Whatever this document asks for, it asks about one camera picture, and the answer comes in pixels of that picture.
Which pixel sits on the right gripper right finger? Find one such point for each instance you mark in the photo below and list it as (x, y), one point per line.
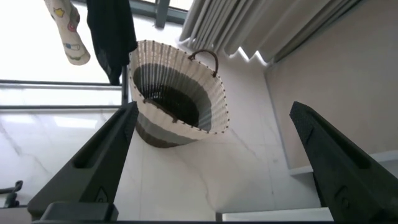
(351, 177)

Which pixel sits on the cream printed shorts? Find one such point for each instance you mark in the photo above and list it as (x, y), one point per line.
(68, 34)

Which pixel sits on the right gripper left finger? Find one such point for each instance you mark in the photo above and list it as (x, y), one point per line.
(90, 177)

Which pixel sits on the beige curtain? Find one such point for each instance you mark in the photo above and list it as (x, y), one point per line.
(248, 25)

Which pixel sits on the black garment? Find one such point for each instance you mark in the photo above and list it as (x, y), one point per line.
(112, 34)

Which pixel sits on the white laundry basket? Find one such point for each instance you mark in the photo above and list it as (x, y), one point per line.
(186, 81)

